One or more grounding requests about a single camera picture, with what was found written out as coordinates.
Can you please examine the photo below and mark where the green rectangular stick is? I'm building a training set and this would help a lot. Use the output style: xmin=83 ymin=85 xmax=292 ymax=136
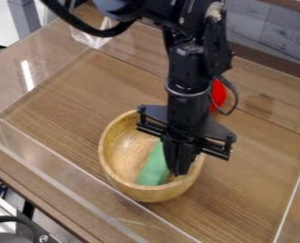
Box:
xmin=137 ymin=141 xmax=170 ymax=186

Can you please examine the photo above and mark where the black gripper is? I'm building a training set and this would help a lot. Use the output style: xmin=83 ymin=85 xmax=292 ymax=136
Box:
xmin=138 ymin=84 xmax=237 ymax=175

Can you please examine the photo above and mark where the red toy strawberry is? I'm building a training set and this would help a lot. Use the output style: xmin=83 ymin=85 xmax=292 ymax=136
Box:
xmin=210 ymin=79 xmax=226 ymax=112

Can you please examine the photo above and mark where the clear acrylic front wall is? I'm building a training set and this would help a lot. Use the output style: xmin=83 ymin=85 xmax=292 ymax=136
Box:
xmin=0 ymin=120 xmax=201 ymax=243

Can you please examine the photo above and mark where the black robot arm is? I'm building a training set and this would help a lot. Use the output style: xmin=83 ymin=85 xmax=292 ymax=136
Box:
xmin=93 ymin=0 xmax=237 ymax=176

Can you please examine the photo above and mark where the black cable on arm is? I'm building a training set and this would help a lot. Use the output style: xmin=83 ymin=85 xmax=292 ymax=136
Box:
xmin=39 ymin=0 xmax=138 ymax=38

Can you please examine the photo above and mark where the clear acrylic corner bracket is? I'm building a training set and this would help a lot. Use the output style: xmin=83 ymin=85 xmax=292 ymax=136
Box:
xmin=70 ymin=17 xmax=113 ymax=49

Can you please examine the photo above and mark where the brown wooden bowl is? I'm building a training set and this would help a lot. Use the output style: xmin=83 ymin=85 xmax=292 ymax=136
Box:
xmin=98 ymin=110 xmax=206 ymax=203

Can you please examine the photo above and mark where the black device at corner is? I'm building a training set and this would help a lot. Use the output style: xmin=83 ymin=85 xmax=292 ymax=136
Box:
xmin=0 ymin=215 xmax=62 ymax=243

